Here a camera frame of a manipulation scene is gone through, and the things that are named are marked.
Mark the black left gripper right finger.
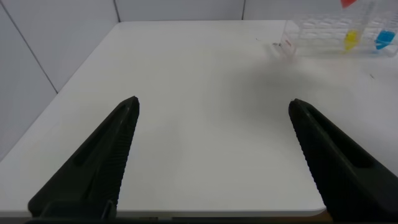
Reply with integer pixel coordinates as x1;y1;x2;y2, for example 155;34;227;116
287;98;398;223

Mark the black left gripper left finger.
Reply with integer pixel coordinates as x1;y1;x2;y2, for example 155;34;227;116
27;95;141;219

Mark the yellow pigment test tube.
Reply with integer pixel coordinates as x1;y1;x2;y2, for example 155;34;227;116
343;0;376;52

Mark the blue pigment test tube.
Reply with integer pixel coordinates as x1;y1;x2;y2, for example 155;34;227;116
374;0;398;52

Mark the clear acrylic test tube rack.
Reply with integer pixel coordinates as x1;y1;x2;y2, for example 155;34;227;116
277;12;398;59

